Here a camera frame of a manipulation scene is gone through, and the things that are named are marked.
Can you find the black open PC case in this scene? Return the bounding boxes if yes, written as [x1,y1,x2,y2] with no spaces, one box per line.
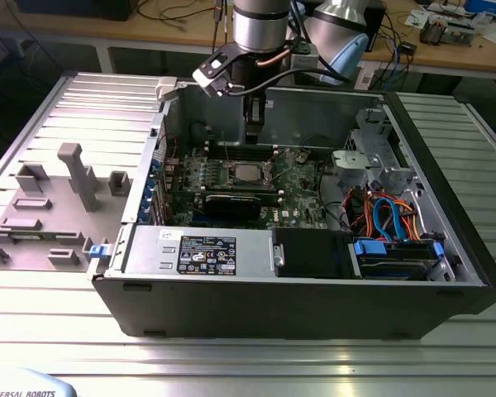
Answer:
[86,78,496,340]

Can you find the silver metal drive cage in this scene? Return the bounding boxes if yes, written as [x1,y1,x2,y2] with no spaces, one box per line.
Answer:
[330,108,418,195]

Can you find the wooden desk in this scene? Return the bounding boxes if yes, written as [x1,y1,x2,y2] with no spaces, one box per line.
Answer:
[0,0,496,79]

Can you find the silver CPU chip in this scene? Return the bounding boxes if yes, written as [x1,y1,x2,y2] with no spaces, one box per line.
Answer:
[233,164,260,184]

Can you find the hard disk in blue carrier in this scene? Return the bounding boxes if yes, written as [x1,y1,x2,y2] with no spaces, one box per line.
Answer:
[346,237,446,282]

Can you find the green RAM stick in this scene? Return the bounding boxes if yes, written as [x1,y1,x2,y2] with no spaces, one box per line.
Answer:
[6,232,57,242]

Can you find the pale blue teach pendant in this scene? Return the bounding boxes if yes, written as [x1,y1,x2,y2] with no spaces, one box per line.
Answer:
[0,366,79,397]

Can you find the CPU socket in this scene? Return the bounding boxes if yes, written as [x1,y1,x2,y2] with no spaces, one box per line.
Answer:
[226,159,274,190]

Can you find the black monitor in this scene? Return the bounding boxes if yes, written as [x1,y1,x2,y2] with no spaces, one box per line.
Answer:
[16,0,131,22]

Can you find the grey parts rack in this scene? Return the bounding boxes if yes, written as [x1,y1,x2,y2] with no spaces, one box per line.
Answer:
[0,142,134,272]

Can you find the pale grey case latch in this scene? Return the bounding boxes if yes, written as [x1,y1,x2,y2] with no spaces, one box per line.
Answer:
[155,77,179,103]

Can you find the green motherboard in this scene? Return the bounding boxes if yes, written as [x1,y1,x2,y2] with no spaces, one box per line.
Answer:
[165,142,342,232]

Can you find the grey power supply unit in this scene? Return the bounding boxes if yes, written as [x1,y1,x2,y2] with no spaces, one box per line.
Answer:
[122,225,274,280]

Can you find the white papers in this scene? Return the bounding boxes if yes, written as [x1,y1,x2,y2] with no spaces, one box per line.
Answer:
[407,7,433,28]

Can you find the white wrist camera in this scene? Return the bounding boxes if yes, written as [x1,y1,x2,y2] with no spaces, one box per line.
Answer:
[192,51,241,99]

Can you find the grey metal device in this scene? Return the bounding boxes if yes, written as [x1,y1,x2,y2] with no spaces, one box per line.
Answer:
[446,20,476,46]

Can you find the black drive bay box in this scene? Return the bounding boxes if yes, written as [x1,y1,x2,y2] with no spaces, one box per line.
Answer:
[270,227,355,279]

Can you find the copper finned CPU cooler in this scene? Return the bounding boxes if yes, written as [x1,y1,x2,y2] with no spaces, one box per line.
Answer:
[419,18,447,46]

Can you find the metal socket cover frame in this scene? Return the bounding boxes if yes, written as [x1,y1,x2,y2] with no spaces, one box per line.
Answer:
[266,147,295,179]

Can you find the orange red wire bundle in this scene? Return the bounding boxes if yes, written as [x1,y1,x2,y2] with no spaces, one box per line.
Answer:
[341,186,423,243]

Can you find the black graphics card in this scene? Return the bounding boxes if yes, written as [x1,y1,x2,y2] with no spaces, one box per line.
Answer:
[203,192,263,222]

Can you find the thin wire locking lever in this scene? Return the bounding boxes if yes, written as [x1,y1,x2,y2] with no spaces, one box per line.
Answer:
[221,130,232,166]

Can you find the blue plastic latch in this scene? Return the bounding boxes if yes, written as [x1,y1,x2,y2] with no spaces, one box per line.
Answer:
[88,243,111,261]

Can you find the blue flat wire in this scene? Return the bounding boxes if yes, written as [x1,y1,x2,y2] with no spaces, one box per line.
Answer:
[373,197,411,243]

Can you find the white label sheet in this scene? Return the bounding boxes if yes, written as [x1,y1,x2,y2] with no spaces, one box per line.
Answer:
[353,61,377,90]

